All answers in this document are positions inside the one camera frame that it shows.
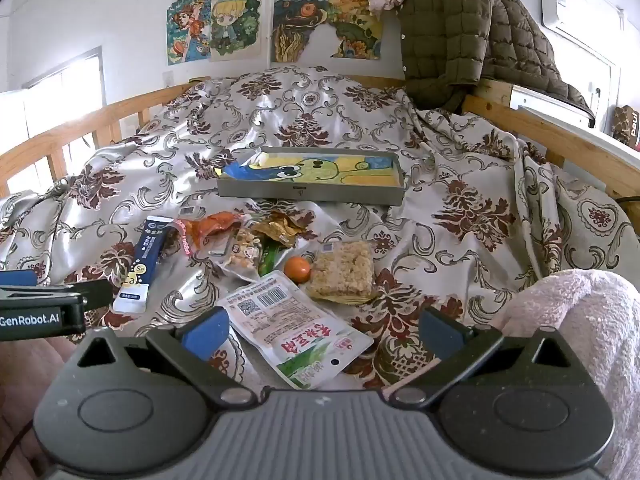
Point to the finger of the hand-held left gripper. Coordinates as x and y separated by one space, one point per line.
17 278
95 292

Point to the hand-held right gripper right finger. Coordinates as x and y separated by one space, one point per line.
441 335

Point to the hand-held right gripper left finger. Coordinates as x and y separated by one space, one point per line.
205 334

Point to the dark blue stick packet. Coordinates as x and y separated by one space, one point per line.
142 265

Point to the clear peanut snack packet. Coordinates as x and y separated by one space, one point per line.
243 255

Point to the white and green snack pouch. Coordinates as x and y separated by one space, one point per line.
295 325

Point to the green snack packet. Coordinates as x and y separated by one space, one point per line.
270 260

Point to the orange and white snack packet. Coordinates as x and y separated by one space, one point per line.
215 227

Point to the small orange fruit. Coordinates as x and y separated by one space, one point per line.
297 268

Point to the clear rice cake packet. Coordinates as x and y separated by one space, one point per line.
342 272

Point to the gold foil snack packet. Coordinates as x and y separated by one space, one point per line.
277 230

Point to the grey metal tray painted bottom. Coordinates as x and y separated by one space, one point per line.
310 192

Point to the pink fleece clothing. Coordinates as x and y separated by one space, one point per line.
590 350

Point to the window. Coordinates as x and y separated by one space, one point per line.
62 105

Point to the floral satin blanket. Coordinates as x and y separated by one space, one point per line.
350 110

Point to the white board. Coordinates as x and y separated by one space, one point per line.
560 105

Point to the brown printed bag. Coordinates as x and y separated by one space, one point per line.
629 127

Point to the olive quilted jacket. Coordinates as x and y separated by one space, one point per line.
465 35

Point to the white air conditioner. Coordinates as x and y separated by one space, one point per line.
570 15

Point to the wooden bed frame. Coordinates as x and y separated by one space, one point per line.
540 132

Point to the white wall outlet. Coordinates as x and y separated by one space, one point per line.
169 79

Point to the red-haired figure wall poster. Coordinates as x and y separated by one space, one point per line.
187 32

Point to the blond figure wall poster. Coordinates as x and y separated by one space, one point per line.
235 27

